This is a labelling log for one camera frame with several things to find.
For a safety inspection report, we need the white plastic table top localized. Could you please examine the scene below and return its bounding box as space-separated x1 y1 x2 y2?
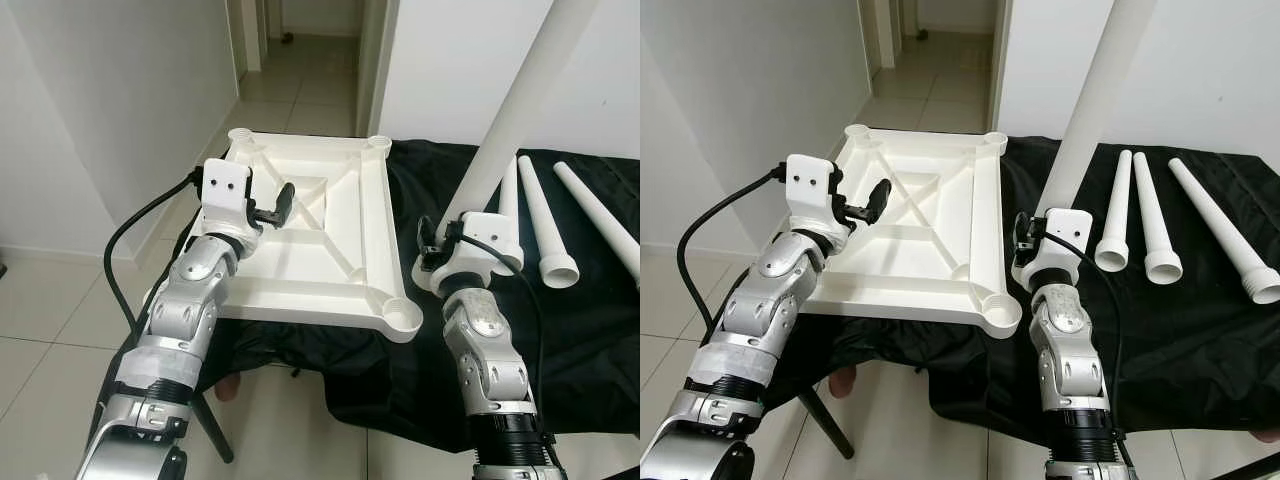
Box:
205 127 425 344
795 124 1024 339

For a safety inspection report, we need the white plastic table leg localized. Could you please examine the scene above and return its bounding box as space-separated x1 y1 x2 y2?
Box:
1094 149 1134 273
497 153 522 223
552 161 641 286
516 153 582 290
1132 151 1185 285
1036 0 1158 223
462 0 602 226
1167 157 1280 305

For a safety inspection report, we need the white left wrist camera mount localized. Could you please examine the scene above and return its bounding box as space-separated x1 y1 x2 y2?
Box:
193 157 263 243
783 154 851 241

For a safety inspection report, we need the black cloth table cover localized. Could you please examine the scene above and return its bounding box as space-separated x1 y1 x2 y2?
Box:
770 135 1280 448
150 138 641 456

